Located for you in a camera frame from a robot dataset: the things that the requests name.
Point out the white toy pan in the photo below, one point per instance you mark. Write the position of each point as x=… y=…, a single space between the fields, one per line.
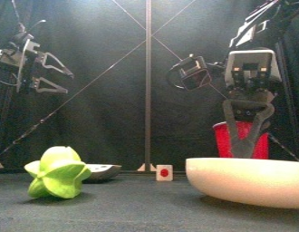
x=244 y=181

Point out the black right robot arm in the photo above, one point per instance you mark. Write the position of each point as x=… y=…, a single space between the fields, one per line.
x=272 y=21

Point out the green toy starfruit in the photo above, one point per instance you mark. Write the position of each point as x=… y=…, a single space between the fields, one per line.
x=58 y=172

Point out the red plastic cup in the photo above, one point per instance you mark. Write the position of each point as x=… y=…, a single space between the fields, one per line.
x=222 y=142

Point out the white cube with red dot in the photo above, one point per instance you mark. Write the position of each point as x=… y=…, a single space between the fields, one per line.
x=164 y=172

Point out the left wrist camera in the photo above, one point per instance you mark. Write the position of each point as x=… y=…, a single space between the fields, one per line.
x=22 y=37

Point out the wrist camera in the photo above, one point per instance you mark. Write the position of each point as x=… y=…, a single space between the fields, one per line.
x=22 y=37
x=194 y=75

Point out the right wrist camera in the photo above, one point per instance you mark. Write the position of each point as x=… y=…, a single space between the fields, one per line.
x=194 y=75

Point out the vertical metal frame pole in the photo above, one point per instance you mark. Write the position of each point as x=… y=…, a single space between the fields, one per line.
x=148 y=84

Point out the metal pole foot bracket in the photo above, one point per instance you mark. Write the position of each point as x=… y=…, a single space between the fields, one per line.
x=147 y=168

